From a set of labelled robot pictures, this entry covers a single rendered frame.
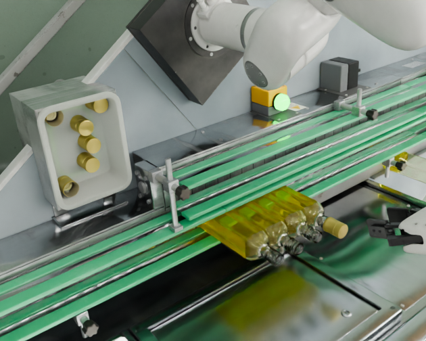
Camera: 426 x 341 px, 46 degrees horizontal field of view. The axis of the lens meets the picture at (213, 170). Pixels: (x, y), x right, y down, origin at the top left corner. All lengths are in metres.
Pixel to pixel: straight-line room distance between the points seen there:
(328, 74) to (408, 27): 0.95
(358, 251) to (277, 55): 0.69
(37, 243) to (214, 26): 0.58
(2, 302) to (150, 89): 0.55
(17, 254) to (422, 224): 0.75
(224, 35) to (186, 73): 0.14
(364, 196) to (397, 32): 1.04
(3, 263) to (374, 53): 1.28
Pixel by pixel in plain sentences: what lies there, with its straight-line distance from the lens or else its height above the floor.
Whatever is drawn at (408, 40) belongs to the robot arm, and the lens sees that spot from 0.62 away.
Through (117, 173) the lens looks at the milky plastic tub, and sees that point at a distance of 1.15.
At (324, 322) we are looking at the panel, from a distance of 1.11.
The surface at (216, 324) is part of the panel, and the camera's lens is 1.10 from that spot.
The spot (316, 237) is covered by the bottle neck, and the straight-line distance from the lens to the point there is 1.13.
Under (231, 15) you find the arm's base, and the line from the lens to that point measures 1.07.
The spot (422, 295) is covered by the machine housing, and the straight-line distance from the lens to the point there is 1.26.
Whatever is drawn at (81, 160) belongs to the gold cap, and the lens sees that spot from 1.11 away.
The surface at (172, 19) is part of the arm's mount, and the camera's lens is 1.13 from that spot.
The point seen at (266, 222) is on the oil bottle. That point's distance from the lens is 1.12.
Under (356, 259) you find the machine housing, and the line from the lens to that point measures 1.34.
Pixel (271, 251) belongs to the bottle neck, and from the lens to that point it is 1.06.
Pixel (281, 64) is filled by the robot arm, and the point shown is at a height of 1.16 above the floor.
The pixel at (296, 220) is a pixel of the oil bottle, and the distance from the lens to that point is 1.13.
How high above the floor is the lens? 1.75
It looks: 47 degrees down
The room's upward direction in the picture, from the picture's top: 118 degrees clockwise
